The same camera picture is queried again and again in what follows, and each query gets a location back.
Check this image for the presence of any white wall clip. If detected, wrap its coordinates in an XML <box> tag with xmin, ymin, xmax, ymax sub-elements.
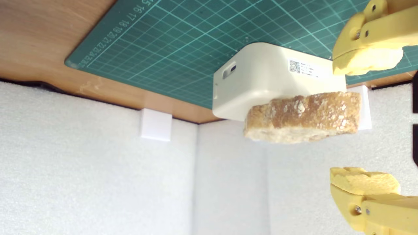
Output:
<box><xmin>347</xmin><ymin>86</ymin><xmax>372</xmax><ymax>131</ymax></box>
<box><xmin>140</xmin><ymin>108</ymin><xmax>172</xmax><ymax>142</ymax></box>

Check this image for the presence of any brown bread slice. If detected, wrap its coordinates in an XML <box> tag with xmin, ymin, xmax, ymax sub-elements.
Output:
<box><xmin>243</xmin><ymin>91</ymin><xmax>362</xmax><ymax>144</ymax></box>

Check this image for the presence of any white rounded block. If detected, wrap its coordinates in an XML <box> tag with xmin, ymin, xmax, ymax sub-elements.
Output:
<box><xmin>212</xmin><ymin>42</ymin><xmax>347</xmax><ymax>122</ymax></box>

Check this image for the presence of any green cutting mat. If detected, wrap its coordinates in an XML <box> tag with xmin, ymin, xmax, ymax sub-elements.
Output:
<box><xmin>64</xmin><ymin>0</ymin><xmax>418</xmax><ymax>110</ymax></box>

